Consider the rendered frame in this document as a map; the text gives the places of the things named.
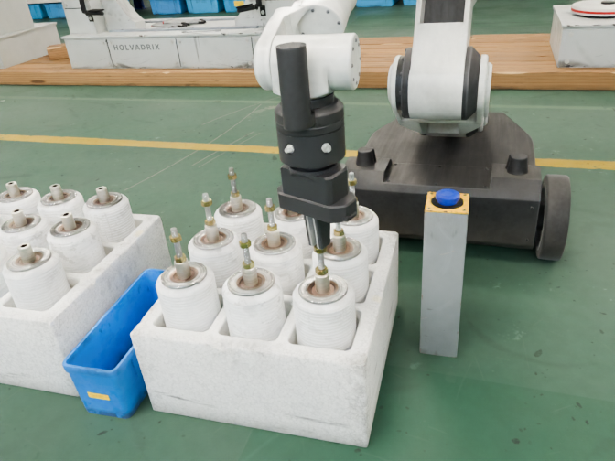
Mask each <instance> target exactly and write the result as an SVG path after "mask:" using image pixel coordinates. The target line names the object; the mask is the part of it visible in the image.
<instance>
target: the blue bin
mask: <svg viewBox="0 0 615 461"><path fill-rule="evenodd" d="M164 271H165V270H162V269H146V270H144V271H143V272H142V273H141V274H140V275H139V276H138V277H137V278H136V279H135V281H134V282H133V283H132V284H131V285H130V286H129V287H128V289H127V290H126V291H125V292H124V293H123V294H122V295H121V296H120V298H119V299H118V300H117V301H116V302H115V303H114V304H113V305H112V307H111V308H110V309H109V310H108V311H107V312H106V313H105V314H104V315H103V317H102V318H101V319H100V320H99V321H98V322H97V323H96V325H95V326H94V327H93V328H92V329H91V330H90V331H89V332H88V334H87V335H86V336H85V337H84V338H83V339H82V340H81V341H80V343H79V344H78V345H77V346H76V347H75V348H74V349H73V350H72V351H71V353H70V354H69V355H68V356H67V357H66V358H65V359H64V360H63V362H62V366H63V369H64V370H65V371H66V372H68V373H69V375H70V377H71V379H72V381H73V383H74V385H75V387H76V389H77V392H78V394H79V395H80V397H81V400H82V402H83V404H84V406H85V408H86V410H87V412H88V413H96V414H101V415H107V416H112V417H118V418H123V419H127V418H130V417H131V416H133V415H134V413H135V411H136V410H137V408H138V407H139V405H140V404H141V402H142V401H143V399H144V398H145V397H146V395H147V394H148V392H147V388H146V384H145V381H144V378H143V374H142V371H141V369H140V366H139V362H138V359H137V356H136V354H135V348H134V345H133V342H132V339H131V336H130V333H131V332H132V331H133V330H134V328H135V327H136V326H137V325H138V324H139V323H140V322H141V320H142V318H143V317H144V316H145V315H146V313H147V312H148V311H149V310H150V308H151V307H152V306H153V305H154V304H155V302H156V301H157V300H158V294H157V291H156V281H157V279H158V277H159V276H160V275H161V274H162V273H163V272H164Z"/></svg>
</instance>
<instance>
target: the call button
mask: <svg viewBox="0 0 615 461"><path fill-rule="evenodd" d="M459 199H460V194H459V193H458V192H457V191H456V190H454V189H441V190H439V191H438V192H437V193H436V200H437V202H438V203H439V204H441V205H444V206H452V205H455V204H457V202H458V201H459Z"/></svg>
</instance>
